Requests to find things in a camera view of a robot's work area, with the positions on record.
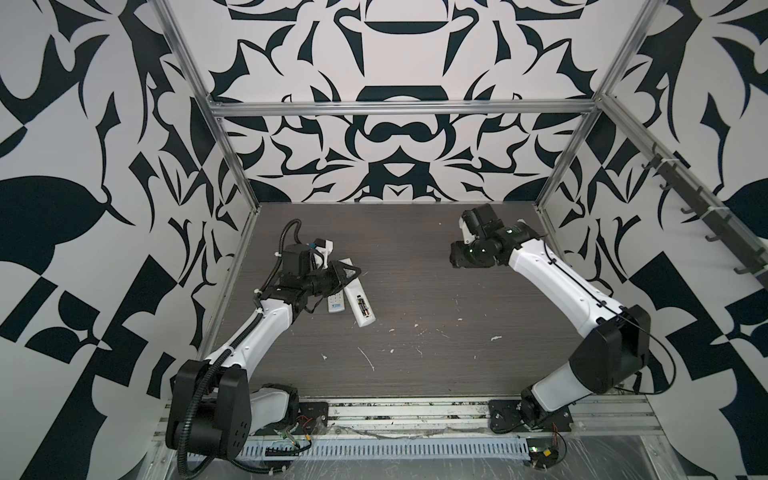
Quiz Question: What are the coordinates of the AAA battery black gold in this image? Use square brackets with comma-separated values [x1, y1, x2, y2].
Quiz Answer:
[357, 295, 370, 318]

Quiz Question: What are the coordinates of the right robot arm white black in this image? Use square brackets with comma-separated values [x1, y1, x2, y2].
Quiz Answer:
[449, 204, 651, 429]

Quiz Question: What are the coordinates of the black corrugated cable conduit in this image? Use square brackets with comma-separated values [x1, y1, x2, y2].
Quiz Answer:
[176, 218, 304, 480]

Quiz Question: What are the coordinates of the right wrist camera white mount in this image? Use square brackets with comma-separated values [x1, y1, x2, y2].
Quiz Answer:
[459, 218, 476, 245]

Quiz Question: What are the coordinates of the aluminium frame crossbar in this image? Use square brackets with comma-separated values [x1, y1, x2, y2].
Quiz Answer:
[209, 99, 595, 118]

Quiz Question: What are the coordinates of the white remote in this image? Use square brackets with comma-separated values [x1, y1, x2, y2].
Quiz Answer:
[341, 258, 376, 328]

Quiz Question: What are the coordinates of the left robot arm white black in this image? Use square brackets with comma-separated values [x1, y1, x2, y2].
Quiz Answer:
[165, 239, 374, 469]

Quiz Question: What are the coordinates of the small circuit board with wires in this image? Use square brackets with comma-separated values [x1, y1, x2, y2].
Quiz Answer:
[526, 435, 568, 471]

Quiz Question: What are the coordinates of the white slotted cable duct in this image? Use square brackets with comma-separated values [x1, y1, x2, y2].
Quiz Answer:
[239, 437, 530, 461]

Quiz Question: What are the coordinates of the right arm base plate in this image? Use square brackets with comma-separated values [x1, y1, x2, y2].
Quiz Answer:
[487, 399, 572, 434]

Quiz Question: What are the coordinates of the white remote control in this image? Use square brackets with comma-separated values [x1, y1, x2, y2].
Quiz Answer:
[327, 292, 345, 314]

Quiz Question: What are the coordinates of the black hook rack rail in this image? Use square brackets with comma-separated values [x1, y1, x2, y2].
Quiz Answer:
[641, 143, 767, 289]

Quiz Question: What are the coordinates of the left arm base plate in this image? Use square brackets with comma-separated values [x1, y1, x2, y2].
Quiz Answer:
[249, 401, 329, 436]

